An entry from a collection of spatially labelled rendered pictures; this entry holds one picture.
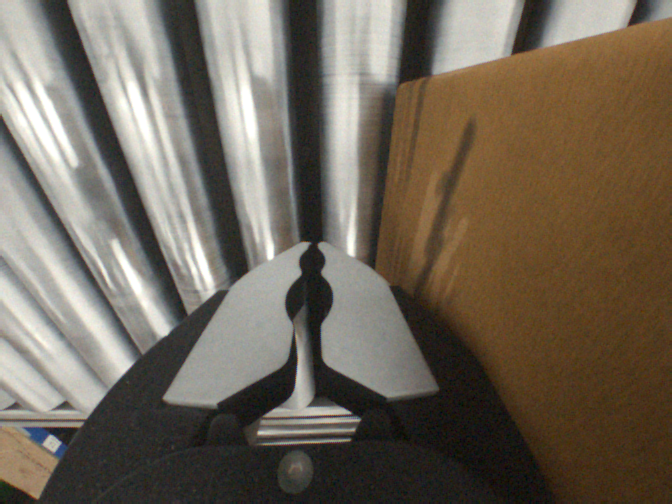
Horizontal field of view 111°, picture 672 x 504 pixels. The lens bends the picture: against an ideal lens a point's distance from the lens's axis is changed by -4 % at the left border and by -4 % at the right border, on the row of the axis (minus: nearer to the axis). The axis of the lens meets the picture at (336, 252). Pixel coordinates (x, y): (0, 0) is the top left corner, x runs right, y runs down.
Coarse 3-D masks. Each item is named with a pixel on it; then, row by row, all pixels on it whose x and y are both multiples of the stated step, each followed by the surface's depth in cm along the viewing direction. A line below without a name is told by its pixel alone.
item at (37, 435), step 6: (0, 426) 65; (12, 426) 70; (24, 432) 71; (30, 432) 73; (36, 432) 75; (42, 432) 76; (30, 438) 73; (36, 438) 74; (42, 438) 76; (36, 444) 76; (42, 444) 76; (60, 444) 82; (48, 450) 78; (60, 450) 81; (54, 456) 81; (60, 456) 81
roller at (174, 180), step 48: (96, 0) 11; (144, 0) 12; (96, 48) 12; (144, 48) 12; (144, 96) 13; (192, 96) 15; (144, 144) 14; (192, 144) 16; (144, 192) 16; (192, 192) 16; (192, 240) 18; (192, 288) 20
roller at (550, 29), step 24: (552, 0) 13; (576, 0) 12; (600, 0) 12; (624, 0) 12; (528, 24) 15; (552, 24) 13; (576, 24) 12; (600, 24) 12; (624, 24) 12; (528, 48) 14
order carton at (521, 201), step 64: (512, 64) 5; (576, 64) 4; (640, 64) 3; (448, 128) 8; (512, 128) 5; (576, 128) 4; (640, 128) 3; (448, 192) 8; (512, 192) 5; (576, 192) 4; (640, 192) 3; (384, 256) 16; (448, 256) 8; (512, 256) 5; (576, 256) 4; (640, 256) 3; (448, 320) 8; (512, 320) 5; (576, 320) 4; (640, 320) 3; (512, 384) 5; (576, 384) 4; (640, 384) 3; (576, 448) 4; (640, 448) 3
